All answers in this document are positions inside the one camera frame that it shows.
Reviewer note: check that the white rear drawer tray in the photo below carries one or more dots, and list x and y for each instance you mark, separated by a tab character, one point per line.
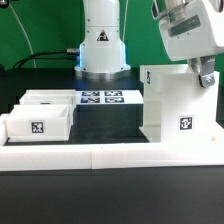
54	96

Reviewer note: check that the white drawer tray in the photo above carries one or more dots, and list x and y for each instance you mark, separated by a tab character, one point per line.
34	123
54	96

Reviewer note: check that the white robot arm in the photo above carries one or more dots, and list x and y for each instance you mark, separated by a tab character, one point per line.
102	52

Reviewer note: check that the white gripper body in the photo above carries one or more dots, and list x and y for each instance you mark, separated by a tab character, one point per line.
190	28

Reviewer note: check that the white fiducial marker sheet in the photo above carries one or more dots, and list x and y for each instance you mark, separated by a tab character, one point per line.
108	97

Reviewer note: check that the white drawer cabinet box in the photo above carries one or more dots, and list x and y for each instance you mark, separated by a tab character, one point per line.
175	107

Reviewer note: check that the white U-shaped fence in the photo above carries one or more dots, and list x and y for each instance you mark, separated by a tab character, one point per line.
106	156

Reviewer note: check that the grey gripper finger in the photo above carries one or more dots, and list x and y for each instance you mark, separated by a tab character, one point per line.
194	65
207	65

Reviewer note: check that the white front drawer tray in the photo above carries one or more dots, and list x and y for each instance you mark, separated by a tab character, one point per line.
34	123

